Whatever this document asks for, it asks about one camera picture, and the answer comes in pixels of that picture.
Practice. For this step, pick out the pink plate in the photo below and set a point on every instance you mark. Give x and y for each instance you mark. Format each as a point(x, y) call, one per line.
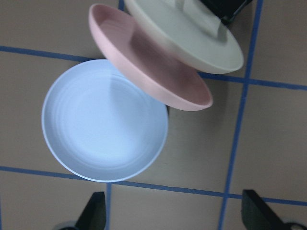
point(144, 62)

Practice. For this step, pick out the cream plate in rack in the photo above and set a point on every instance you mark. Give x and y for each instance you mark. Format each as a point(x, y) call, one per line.
point(190, 32)

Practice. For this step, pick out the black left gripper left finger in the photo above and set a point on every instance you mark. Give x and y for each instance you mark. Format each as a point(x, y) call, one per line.
point(93, 217)

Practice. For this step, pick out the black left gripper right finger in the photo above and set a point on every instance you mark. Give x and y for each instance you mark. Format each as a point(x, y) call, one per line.
point(257, 215)

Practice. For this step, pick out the blue plate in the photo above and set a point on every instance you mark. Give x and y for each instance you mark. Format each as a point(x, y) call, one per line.
point(100, 126)

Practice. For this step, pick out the black plate rack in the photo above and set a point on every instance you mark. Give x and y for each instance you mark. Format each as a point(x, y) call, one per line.
point(226, 10)

